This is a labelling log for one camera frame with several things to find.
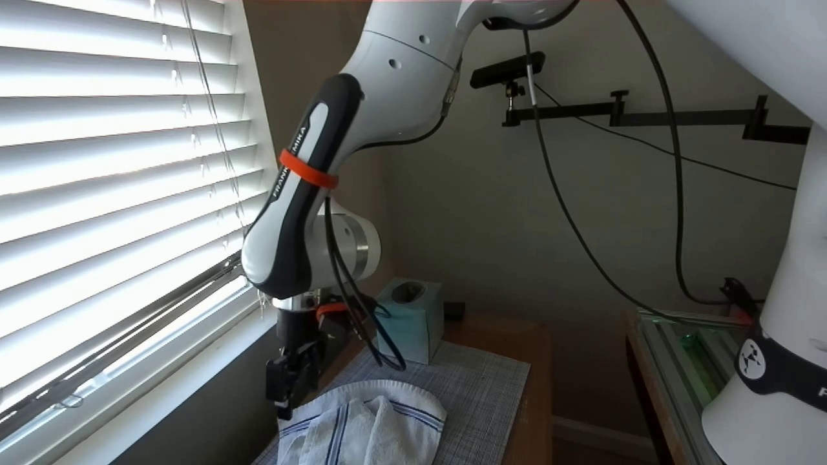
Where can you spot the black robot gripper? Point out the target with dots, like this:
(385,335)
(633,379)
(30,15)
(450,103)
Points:
(296,368)

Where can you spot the white towel with blue stripes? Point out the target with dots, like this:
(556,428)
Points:
(371,423)

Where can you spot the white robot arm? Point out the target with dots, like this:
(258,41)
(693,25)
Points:
(397,86)

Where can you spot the teal tissue box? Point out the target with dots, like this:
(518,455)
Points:
(411,312)

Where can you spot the grey grid cutting mat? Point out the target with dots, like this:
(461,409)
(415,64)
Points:
(457,409)

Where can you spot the wooden side table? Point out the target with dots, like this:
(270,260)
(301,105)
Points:
(491,379)

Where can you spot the white window blinds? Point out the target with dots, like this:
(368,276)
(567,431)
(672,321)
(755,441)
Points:
(132,156)

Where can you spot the black stereo camera bar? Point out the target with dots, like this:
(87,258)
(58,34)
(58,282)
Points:
(508,71)

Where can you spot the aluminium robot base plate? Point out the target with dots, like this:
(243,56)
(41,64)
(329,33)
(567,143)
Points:
(678,370)

